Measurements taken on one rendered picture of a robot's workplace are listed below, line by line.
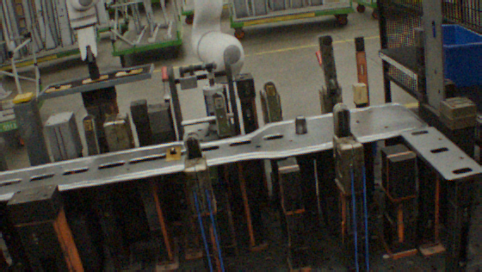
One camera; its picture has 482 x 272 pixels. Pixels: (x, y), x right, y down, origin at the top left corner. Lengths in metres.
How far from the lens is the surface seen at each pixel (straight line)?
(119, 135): 1.53
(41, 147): 1.81
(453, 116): 1.37
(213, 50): 1.78
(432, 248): 1.44
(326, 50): 1.55
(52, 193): 1.30
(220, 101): 1.51
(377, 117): 1.49
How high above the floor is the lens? 1.52
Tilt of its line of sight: 21 degrees down
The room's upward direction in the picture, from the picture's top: 9 degrees counter-clockwise
